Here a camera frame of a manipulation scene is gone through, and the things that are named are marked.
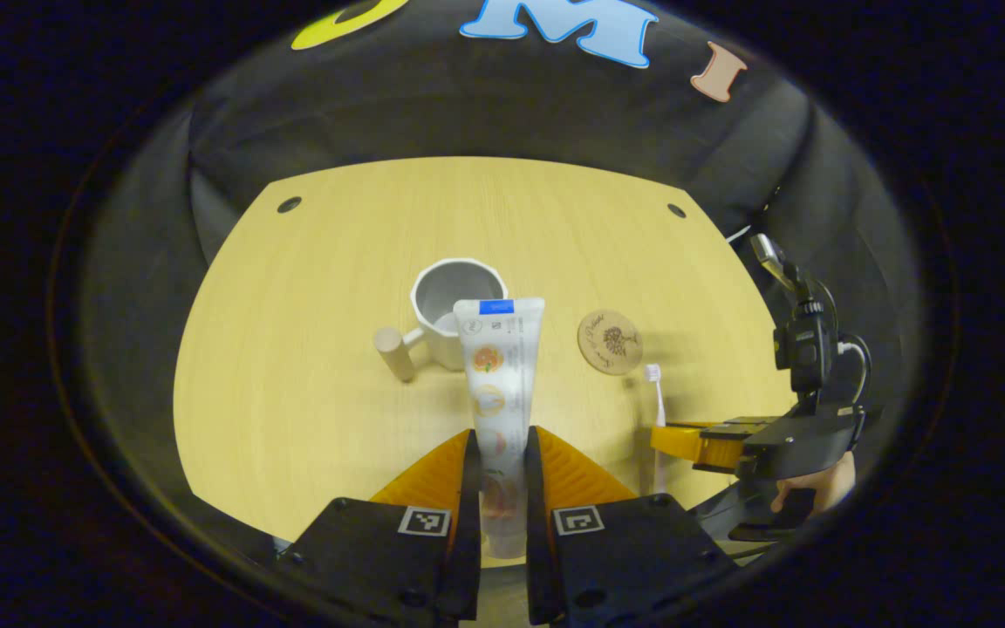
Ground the white toothbrush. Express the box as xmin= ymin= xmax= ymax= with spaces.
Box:
xmin=645 ymin=364 xmax=670 ymax=495

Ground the round wooden coaster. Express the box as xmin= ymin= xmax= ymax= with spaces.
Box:
xmin=578 ymin=310 xmax=644 ymax=377

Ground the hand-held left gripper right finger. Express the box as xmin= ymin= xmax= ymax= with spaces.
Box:
xmin=523 ymin=425 xmax=739 ymax=628

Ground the wooden desktop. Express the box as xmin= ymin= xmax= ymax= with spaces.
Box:
xmin=173 ymin=155 xmax=796 ymax=568

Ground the white cup with wooden handle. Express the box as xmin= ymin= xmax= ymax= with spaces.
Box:
xmin=373 ymin=257 xmax=510 ymax=384

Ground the white toothpaste tube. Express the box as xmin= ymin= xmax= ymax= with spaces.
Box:
xmin=453 ymin=297 xmax=546 ymax=560

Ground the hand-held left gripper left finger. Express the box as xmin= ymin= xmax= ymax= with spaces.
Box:
xmin=276 ymin=427 xmax=483 ymax=624

